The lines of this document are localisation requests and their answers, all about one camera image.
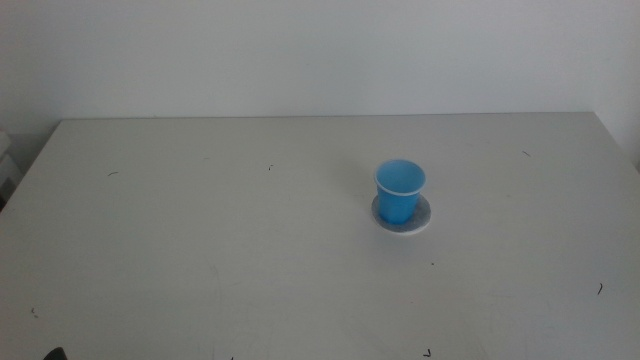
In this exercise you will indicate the blue plastic cup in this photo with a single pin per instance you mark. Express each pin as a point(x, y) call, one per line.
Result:
point(398, 197)

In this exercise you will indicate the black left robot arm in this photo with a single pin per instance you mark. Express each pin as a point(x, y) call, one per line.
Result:
point(56, 354)

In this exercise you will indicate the round grey cup mat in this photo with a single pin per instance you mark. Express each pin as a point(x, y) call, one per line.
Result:
point(422, 220)

